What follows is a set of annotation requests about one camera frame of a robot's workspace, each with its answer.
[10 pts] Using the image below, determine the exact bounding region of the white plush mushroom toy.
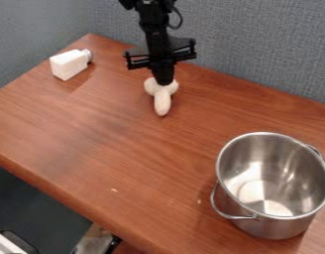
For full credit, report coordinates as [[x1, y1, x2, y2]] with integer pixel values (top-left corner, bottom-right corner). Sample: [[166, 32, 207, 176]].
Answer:
[[144, 77, 179, 116]]

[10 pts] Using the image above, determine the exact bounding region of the table leg bracket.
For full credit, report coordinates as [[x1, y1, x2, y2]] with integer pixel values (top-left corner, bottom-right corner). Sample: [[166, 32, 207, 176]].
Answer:
[[75, 223, 122, 254]]

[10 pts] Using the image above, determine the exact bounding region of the stainless steel metal pot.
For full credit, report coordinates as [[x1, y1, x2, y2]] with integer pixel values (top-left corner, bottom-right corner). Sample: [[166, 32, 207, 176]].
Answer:
[[211, 132, 325, 240]]

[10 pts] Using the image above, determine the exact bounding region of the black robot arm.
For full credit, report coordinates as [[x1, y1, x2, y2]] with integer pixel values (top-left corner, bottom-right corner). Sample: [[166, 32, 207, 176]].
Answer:
[[119, 0, 198, 86]]

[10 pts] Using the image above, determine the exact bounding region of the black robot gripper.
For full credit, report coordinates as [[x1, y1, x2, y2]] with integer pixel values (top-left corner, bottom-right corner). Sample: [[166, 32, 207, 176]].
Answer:
[[123, 27, 198, 85]]

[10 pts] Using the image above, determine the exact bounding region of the white plastic bottle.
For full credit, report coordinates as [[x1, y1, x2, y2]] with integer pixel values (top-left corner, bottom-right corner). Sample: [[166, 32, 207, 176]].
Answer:
[[51, 49, 94, 81]]

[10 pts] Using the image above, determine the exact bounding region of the white object at corner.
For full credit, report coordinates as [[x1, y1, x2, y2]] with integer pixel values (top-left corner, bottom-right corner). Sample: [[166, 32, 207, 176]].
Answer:
[[0, 233, 28, 254]]

